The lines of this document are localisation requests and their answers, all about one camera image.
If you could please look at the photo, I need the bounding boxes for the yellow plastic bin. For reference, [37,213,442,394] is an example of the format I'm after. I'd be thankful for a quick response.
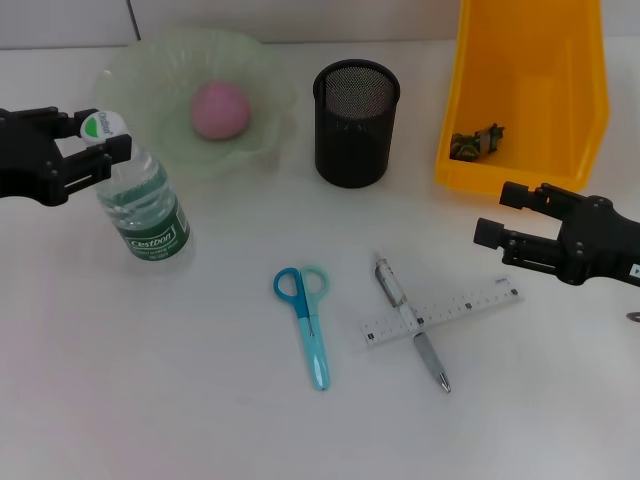
[432,0,612,199]

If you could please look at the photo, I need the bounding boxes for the pink peach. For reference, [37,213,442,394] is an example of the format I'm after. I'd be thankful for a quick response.
[191,81,251,143]

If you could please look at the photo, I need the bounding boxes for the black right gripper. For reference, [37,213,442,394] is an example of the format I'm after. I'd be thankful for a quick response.
[472,181,640,289]

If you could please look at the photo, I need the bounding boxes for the silver ballpoint pen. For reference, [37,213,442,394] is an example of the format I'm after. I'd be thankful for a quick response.
[373,252,453,395]

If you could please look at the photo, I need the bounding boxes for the green glass fruit plate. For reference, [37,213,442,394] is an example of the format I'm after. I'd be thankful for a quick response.
[94,27,299,182]

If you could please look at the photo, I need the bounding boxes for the green label water bottle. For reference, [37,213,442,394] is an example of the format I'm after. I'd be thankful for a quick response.
[79,109,194,275]

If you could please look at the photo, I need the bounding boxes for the green plastic wrapper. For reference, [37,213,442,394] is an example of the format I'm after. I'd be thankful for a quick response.
[449,123,506,164]

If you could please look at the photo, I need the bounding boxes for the blue scissors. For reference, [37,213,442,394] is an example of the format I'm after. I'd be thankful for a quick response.
[272,265,332,392]

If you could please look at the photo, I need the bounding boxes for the transparent plastic ruler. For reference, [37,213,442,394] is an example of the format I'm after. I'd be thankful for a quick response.
[358,274,526,352]

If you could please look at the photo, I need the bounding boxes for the black mesh pen holder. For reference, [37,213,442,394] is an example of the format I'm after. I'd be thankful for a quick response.
[312,58,402,190]

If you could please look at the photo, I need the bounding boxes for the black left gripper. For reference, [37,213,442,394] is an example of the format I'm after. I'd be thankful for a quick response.
[0,105,134,209]

